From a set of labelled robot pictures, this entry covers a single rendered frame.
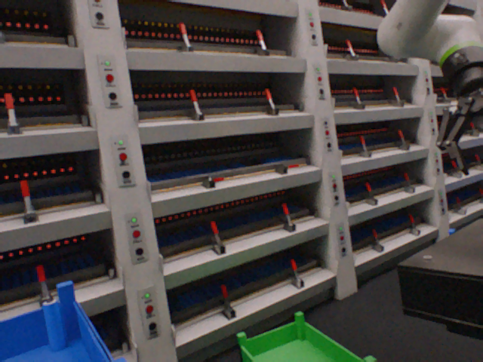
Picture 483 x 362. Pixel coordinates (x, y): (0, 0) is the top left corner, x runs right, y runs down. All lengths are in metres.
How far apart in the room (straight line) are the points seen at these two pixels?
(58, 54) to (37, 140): 0.20
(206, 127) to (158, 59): 0.21
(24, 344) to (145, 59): 0.67
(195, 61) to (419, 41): 0.55
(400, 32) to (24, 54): 0.82
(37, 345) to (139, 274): 0.37
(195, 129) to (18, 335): 0.62
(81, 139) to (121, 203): 0.17
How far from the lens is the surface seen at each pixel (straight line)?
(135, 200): 0.87
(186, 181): 0.97
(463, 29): 0.98
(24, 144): 0.85
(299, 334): 1.08
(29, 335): 0.57
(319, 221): 1.23
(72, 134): 0.86
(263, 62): 1.13
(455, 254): 0.59
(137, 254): 0.88
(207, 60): 1.02
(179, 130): 0.93
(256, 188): 1.04
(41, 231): 0.85
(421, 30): 0.91
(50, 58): 0.90
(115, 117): 0.88
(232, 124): 1.01
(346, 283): 1.33
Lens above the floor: 0.53
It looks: 3 degrees down
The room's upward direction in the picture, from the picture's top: 9 degrees counter-clockwise
